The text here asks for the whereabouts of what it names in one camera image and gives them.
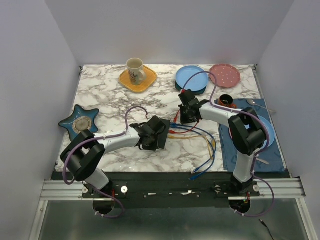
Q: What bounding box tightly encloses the dark teal plate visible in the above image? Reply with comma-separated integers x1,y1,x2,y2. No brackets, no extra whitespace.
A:
175,81,207,96

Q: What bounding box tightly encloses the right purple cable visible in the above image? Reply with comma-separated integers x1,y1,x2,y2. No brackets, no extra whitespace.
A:
181,71,276,218

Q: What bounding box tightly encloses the aluminium rail frame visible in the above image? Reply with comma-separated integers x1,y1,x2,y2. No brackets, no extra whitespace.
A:
27,65,313,240

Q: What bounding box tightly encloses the black mounting base plate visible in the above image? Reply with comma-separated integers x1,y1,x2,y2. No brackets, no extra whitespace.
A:
51,171,292,209

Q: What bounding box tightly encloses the cream floral mug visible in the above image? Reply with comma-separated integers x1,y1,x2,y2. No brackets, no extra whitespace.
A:
126,58,147,86

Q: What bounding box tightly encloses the blue cloth placemat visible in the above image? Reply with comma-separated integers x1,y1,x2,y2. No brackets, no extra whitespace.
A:
218,98,285,173

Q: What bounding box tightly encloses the yellow woven coaster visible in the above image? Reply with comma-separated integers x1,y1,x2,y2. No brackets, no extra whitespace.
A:
118,65,157,94

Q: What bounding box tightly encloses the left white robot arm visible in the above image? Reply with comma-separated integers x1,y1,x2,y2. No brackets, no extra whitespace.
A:
60,116,170,198

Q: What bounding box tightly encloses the light blue plate on mat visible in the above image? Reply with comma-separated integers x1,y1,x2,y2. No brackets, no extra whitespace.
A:
258,115,276,148

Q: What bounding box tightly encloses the metal spoon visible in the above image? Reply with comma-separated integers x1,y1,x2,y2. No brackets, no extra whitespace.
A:
246,99,276,113

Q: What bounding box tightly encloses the blue star-shaped dish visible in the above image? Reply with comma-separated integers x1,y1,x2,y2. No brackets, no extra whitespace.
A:
58,104,100,141

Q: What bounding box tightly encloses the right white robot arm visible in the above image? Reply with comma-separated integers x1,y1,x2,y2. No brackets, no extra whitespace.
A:
178,89,270,196

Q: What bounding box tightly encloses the blue ethernet cable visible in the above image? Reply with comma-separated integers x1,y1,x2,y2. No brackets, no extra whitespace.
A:
168,128,217,181
169,122,217,161

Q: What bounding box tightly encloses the brown orange cup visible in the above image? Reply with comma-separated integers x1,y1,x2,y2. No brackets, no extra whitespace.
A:
217,94,237,109

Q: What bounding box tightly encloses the pink dotted plate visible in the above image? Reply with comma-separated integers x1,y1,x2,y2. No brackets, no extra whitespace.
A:
209,63,241,89

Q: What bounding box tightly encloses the black network switch box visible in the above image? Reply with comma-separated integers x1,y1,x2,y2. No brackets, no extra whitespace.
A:
157,118,171,149

